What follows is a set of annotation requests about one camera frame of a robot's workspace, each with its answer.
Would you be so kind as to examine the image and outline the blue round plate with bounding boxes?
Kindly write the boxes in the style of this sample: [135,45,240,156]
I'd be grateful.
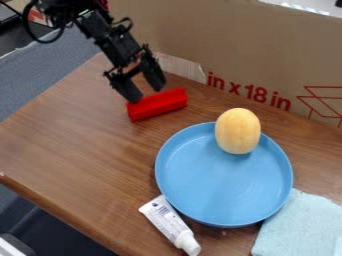
[155,122,294,228]

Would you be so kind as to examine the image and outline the yellow potato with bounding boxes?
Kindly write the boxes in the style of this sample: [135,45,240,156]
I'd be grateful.
[215,108,260,154]

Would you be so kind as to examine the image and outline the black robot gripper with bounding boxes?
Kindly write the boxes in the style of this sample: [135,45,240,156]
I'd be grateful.
[95,28,165,104]

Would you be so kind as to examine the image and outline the cardboard box wall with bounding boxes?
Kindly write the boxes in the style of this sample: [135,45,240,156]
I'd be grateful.
[108,0,342,128]

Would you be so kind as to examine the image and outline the red rectangular block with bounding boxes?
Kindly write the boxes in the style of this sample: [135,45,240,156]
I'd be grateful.
[127,88,188,121]

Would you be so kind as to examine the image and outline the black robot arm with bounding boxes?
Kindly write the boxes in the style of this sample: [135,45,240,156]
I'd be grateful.
[21,0,165,103]

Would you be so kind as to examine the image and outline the grey fabric panel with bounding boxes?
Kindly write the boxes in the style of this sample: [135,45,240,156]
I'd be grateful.
[0,28,100,122]

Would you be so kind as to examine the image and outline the white cream tube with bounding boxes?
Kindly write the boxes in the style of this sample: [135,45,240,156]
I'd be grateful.
[139,195,201,256]

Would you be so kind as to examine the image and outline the light blue towel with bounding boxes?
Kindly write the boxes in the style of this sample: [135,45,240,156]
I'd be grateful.
[251,189,342,256]

